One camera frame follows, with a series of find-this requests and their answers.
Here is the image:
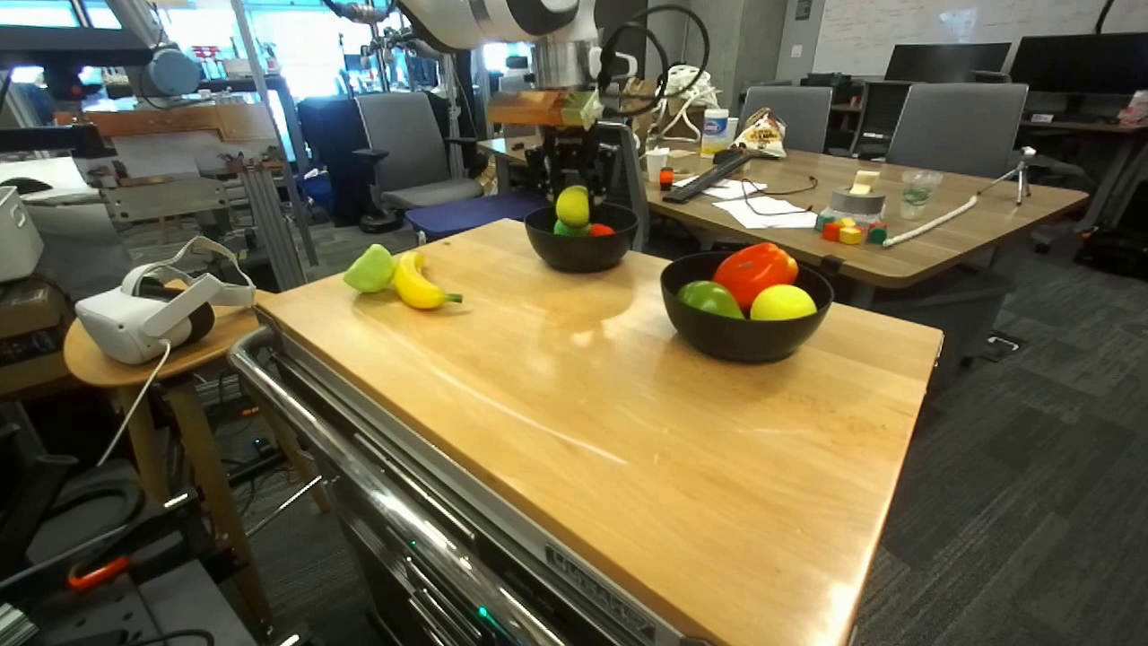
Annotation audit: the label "red toy strawberry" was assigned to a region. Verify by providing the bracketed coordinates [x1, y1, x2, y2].
[586, 221, 613, 239]

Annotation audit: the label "grey office chair left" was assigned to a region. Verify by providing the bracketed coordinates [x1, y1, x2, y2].
[354, 92, 480, 218]

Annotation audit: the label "silver cart handle bar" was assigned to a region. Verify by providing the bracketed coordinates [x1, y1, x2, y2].
[230, 331, 553, 646]

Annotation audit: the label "yellow toy banana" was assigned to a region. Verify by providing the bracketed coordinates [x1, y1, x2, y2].
[391, 250, 458, 314]

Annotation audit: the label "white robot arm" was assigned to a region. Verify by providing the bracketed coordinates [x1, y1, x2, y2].
[324, 0, 595, 235]

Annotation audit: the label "light green bumpy fruit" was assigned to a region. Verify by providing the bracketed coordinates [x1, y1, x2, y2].
[343, 245, 393, 296]

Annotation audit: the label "black bowl with banana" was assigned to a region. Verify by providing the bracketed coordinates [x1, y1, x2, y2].
[526, 208, 636, 274]

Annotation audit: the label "red orange toy pepper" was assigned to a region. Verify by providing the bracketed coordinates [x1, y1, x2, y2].
[715, 245, 800, 309]

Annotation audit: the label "white paper sheets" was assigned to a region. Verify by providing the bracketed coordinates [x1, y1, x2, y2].
[708, 178, 815, 230]

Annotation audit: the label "black bowl with pepper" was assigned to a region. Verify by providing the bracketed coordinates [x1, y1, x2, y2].
[659, 255, 836, 363]

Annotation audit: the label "yellow green toy apple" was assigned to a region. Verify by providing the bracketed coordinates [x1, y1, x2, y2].
[751, 284, 819, 323]

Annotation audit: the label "black computer monitor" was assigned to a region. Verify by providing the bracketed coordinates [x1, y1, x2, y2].
[1009, 32, 1148, 92]

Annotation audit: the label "clear plastic container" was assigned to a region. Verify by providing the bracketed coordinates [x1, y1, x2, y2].
[899, 170, 942, 205]

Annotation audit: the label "wooden office desk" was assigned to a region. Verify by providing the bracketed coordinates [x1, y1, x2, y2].
[630, 150, 1086, 292]

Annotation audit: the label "black mesh office chair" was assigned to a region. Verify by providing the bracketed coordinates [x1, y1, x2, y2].
[605, 122, 648, 250]

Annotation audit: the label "green toy lime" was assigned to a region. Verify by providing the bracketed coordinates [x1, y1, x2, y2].
[677, 279, 742, 318]

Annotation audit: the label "white VR headset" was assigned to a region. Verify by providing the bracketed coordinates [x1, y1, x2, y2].
[74, 235, 254, 367]

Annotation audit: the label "white stick on desk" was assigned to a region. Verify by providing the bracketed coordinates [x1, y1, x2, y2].
[877, 194, 979, 248]

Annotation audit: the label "yellow toy lemon ball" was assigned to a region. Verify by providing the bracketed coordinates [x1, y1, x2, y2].
[556, 182, 590, 225]

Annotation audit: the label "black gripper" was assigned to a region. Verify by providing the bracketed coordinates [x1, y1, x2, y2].
[541, 122, 628, 218]

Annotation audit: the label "round wooden stool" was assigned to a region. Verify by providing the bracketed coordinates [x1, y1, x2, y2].
[64, 309, 272, 633]

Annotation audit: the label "grey office chair right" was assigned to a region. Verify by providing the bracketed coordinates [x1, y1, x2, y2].
[886, 83, 1028, 176]

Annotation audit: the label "grey office chair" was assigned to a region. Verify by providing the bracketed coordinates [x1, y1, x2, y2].
[354, 92, 480, 218]
[886, 83, 1028, 176]

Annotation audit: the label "colourful toy blocks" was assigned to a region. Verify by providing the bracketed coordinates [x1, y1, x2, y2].
[815, 215, 886, 248]

